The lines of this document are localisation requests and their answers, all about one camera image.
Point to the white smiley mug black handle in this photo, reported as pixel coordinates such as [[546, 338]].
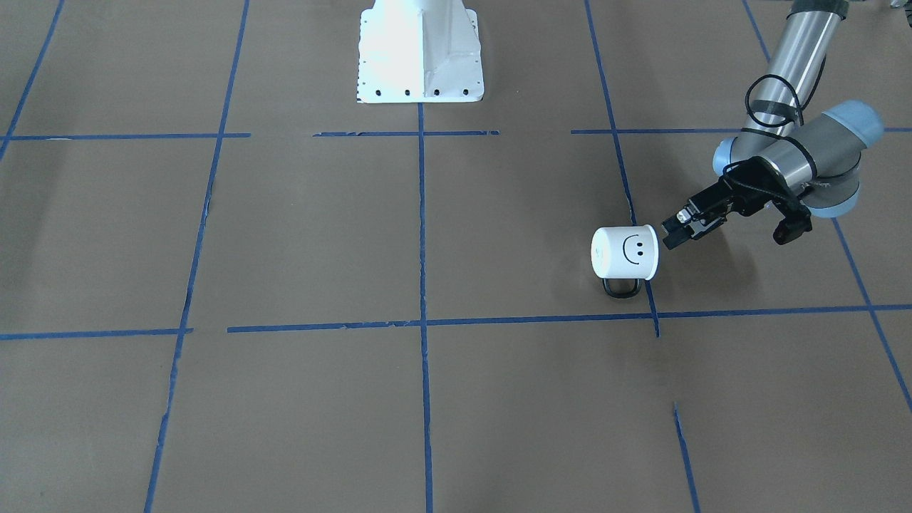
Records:
[[625, 253]]

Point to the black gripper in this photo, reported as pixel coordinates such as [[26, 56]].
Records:
[[741, 191]]

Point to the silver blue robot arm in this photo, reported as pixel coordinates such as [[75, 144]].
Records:
[[803, 167]]

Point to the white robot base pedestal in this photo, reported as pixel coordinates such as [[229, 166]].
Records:
[[419, 52]]

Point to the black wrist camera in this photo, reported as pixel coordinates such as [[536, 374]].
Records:
[[791, 227]]

